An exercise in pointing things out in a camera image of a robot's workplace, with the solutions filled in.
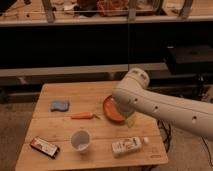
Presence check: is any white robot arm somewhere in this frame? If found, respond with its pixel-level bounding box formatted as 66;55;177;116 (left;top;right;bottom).
112;68;213;141

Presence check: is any black box on right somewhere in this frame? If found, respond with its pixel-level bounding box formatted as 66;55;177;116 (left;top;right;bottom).
165;45;213;74

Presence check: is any orange toy carrot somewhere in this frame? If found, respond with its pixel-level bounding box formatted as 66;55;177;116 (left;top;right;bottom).
71;112;101;119

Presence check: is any long wooden shelf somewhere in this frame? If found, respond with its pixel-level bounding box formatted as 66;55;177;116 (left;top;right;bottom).
0;0;213;27

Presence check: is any white ceramic cup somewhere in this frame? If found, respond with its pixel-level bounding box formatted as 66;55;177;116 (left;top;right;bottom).
71;130;90;154

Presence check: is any black cable on floor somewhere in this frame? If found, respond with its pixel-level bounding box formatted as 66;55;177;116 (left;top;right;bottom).
199;136;213;168

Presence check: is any white plastic bottle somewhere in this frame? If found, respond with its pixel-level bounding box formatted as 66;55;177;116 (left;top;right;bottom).
111;137;149;158

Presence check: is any dark chocolate bar packet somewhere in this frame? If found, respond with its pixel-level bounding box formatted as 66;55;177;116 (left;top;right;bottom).
30;136;60;159

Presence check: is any wooden table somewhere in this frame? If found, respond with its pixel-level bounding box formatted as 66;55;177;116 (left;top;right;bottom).
15;81;168;171

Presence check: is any blue sponge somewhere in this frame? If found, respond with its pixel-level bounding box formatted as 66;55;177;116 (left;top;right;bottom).
50;101;69;112

